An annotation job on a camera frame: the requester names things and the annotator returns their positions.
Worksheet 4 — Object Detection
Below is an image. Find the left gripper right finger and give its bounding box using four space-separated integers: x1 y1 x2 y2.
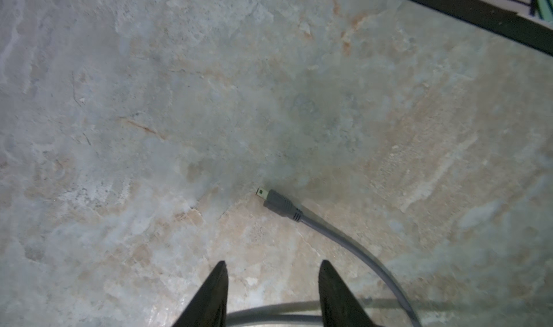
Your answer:
318 260 376 327

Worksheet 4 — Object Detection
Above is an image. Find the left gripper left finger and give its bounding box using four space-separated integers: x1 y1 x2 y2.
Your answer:
173 261 229 327

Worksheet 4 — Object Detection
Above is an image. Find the grey cable of pink charger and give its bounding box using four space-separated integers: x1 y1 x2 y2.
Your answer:
225 186 423 327

